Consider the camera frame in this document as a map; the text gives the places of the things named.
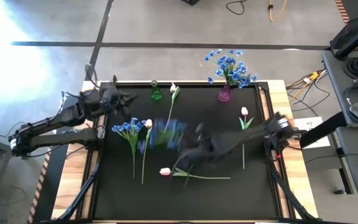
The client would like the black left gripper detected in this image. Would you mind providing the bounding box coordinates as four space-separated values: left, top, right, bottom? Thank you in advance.
99 81 138 121

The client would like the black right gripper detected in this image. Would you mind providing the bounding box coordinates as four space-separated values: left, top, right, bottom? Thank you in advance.
178 123 228 164

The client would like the blue artificial flower bunch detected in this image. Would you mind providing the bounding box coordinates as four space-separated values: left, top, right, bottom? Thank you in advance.
137 117 188 156
111 117 147 180
204 48 259 90

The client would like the white tulip stem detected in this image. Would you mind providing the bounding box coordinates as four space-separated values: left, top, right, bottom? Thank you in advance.
140 119 154 185

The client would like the purple glass vase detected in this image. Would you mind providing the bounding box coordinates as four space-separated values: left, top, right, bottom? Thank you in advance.
218 84 232 103

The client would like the green glass vase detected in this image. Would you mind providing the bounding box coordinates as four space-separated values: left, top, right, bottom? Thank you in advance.
150 80 163 101

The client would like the black table mat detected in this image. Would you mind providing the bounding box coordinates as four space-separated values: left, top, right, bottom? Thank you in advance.
93 82 280 221

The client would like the white paper sheet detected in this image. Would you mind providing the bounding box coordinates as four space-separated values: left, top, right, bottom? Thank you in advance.
293 116 331 150

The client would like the black support beam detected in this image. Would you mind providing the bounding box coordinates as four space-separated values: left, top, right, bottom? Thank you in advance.
299 111 347 149

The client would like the grey side desk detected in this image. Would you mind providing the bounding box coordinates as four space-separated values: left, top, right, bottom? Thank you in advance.
321 49 358 128

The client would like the red and black toolbox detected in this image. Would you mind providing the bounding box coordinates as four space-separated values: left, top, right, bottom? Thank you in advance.
330 17 358 50

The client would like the black metal pole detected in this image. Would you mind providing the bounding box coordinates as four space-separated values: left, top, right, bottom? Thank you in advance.
334 17 358 60

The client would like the black aluminium table frame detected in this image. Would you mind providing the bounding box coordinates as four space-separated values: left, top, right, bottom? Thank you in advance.
54 80 319 224

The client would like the black floor cable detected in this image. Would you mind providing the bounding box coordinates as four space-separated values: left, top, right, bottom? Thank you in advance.
225 0 246 16

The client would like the yellow cable bundle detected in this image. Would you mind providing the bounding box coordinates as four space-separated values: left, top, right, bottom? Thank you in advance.
286 70 328 91

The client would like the yellow floor cable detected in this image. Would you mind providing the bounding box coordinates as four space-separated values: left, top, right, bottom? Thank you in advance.
268 0 288 22

